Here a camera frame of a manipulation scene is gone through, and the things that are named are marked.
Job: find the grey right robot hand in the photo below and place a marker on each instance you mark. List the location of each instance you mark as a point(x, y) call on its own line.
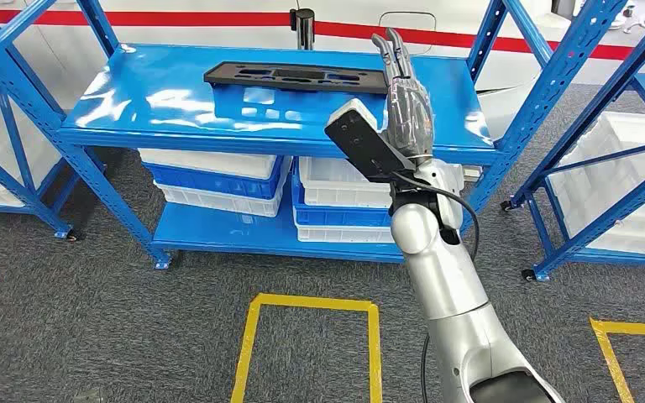
point(409, 119)

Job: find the black plastic panel part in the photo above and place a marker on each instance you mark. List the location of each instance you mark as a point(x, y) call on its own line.
point(300, 85)

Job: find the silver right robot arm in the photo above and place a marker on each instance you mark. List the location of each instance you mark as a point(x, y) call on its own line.
point(445, 278)

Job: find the blue metal shelf rack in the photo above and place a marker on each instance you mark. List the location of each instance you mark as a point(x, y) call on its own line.
point(161, 100)
point(606, 219)
point(15, 144)

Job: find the red barrier belt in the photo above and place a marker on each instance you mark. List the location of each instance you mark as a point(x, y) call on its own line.
point(133, 18)
point(450, 40)

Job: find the yellow floor tape square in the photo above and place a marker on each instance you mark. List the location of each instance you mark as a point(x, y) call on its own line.
point(634, 328)
point(306, 303)

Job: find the chrome chair base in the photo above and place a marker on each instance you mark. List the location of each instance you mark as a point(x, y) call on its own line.
point(642, 25)

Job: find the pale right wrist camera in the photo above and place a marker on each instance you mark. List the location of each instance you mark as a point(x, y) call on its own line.
point(364, 146)

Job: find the chrome stanchion post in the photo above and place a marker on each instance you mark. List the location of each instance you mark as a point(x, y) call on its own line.
point(303, 28)

